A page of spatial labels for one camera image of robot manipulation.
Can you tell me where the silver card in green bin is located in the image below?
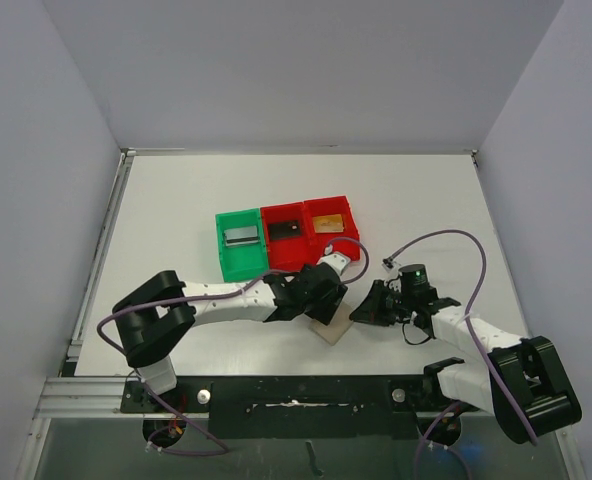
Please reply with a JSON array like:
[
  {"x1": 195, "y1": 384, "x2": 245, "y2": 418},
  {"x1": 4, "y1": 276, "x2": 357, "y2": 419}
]
[{"x1": 223, "y1": 225, "x2": 260, "y2": 247}]

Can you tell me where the red right plastic bin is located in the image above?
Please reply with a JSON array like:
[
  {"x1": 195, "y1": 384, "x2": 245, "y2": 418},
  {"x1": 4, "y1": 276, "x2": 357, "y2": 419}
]
[{"x1": 304, "y1": 196, "x2": 361, "y2": 261}]

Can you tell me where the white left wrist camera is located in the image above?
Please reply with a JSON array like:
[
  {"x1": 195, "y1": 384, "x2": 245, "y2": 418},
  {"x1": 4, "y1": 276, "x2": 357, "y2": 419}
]
[{"x1": 317, "y1": 252, "x2": 351, "y2": 277}]

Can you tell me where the red middle plastic bin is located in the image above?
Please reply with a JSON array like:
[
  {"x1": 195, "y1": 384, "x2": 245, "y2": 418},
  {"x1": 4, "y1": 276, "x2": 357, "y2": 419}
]
[{"x1": 260, "y1": 202, "x2": 315, "y2": 271}]

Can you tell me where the gold card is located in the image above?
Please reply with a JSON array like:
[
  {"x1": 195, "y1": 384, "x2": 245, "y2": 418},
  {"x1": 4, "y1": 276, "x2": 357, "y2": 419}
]
[{"x1": 312, "y1": 214, "x2": 345, "y2": 234}]

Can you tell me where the black card in red bin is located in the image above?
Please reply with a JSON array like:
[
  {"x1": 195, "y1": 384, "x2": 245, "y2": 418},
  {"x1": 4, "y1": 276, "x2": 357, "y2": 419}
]
[{"x1": 267, "y1": 220, "x2": 302, "y2": 242}]

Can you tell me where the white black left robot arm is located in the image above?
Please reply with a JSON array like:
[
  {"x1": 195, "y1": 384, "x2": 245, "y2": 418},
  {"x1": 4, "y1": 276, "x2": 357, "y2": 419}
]
[{"x1": 111, "y1": 253, "x2": 350, "y2": 395}]

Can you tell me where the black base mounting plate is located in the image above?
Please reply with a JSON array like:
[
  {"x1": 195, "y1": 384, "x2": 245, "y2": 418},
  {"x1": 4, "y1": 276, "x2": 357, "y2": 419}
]
[{"x1": 120, "y1": 372, "x2": 482, "y2": 441}]

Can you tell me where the aluminium frame rail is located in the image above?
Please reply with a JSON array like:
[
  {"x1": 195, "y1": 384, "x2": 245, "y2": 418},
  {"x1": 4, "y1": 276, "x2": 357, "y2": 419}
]
[{"x1": 33, "y1": 375, "x2": 132, "y2": 420}]

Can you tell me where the green plastic bin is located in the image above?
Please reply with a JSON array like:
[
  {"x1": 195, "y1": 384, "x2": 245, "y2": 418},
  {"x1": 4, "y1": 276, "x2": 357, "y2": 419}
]
[{"x1": 215, "y1": 208, "x2": 269, "y2": 282}]

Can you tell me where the red plastic bin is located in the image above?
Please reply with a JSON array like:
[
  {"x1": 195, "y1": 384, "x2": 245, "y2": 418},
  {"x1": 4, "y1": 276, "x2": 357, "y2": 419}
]
[
  {"x1": 260, "y1": 202, "x2": 315, "y2": 271},
  {"x1": 304, "y1": 196, "x2": 361, "y2": 261}
]

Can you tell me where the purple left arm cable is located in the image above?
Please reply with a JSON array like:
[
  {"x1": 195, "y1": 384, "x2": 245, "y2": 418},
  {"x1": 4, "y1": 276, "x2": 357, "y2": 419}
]
[{"x1": 97, "y1": 238, "x2": 370, "y2": 457}]

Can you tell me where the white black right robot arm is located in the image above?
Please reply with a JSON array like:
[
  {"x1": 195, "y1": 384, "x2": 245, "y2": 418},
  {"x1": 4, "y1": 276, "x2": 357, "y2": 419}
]
[{"x1": 350, "y1": 280, "x2": 582, "y2": 444}]

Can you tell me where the beige leather card holder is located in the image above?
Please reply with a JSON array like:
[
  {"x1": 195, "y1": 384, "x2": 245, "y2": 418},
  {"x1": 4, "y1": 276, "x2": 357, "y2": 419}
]
[{"x1": 309, "y1": 302, "x2": 353, "y2": 346}]

